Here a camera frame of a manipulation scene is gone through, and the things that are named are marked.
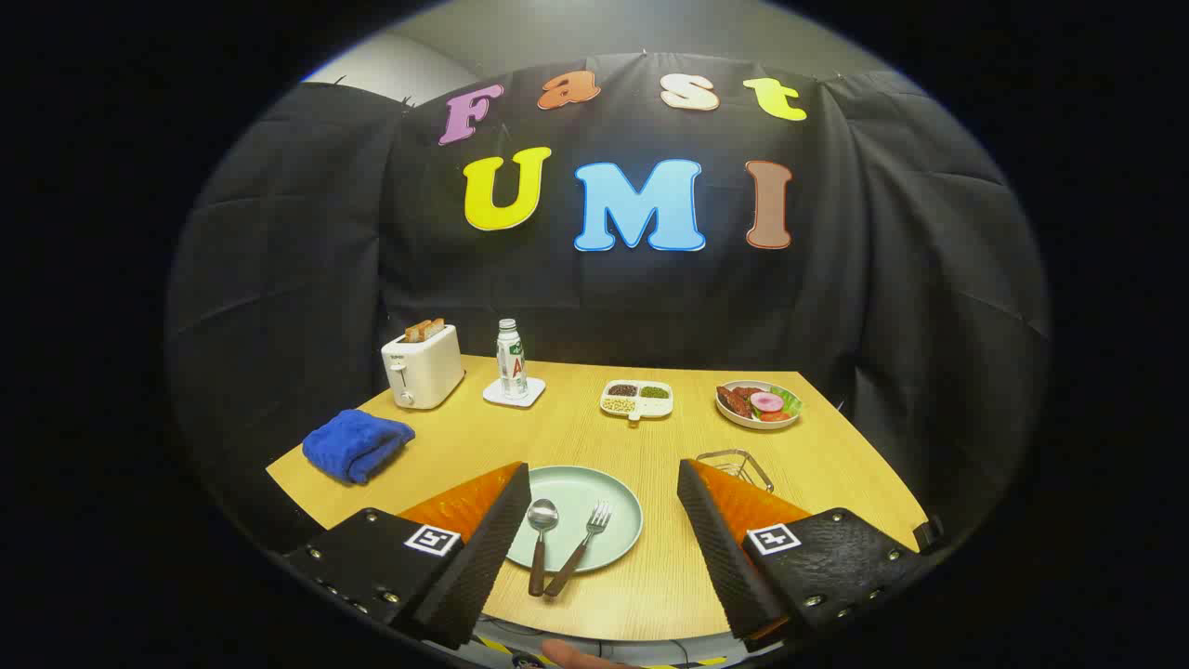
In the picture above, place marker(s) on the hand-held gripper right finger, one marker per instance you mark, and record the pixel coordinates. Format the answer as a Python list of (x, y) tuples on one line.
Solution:
[(725, 557)]

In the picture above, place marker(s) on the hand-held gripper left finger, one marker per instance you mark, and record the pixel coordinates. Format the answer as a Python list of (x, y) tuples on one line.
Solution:
[(483, 557)]

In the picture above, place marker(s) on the white plate of food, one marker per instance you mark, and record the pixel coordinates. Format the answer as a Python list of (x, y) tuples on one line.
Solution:
[(743, 420)]

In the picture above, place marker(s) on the light green plate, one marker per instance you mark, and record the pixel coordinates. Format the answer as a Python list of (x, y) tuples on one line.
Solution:
[(604, 488)]

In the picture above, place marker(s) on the red tomato slice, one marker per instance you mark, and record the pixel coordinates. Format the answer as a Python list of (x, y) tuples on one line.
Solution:
[(773, 416)]

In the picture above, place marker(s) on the brown meat pieces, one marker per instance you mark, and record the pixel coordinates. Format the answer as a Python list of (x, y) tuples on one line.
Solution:
[(734, 400)]

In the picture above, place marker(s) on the pink ham slice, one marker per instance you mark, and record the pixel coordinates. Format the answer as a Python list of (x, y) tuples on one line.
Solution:
[(767, 401)]

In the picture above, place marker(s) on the blue folded towel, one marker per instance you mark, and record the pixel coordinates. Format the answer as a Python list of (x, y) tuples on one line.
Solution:
[(358, 446)]

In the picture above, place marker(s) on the green lettuce leaf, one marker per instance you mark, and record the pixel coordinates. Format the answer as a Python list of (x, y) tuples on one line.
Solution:
[(791, 401)]

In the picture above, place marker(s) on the white square coaster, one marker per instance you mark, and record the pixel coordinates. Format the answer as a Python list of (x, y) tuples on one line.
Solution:
[(534, 395)]

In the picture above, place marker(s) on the white divided dish of beans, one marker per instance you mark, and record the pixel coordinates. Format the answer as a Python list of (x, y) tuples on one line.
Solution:
[(636, 400)]

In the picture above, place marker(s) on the white toaster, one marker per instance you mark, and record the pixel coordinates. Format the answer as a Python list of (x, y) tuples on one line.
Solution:
[(423, 372)]

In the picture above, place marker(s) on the clear plastic water bottle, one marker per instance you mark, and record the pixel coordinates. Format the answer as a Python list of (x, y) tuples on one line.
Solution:
[(512, 362)]

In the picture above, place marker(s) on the black table clamp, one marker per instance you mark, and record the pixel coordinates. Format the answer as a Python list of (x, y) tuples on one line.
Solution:
[(927, 534)]

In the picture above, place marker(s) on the toast slice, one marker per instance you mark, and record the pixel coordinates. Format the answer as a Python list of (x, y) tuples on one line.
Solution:
[(436, 326), (416, 331)]

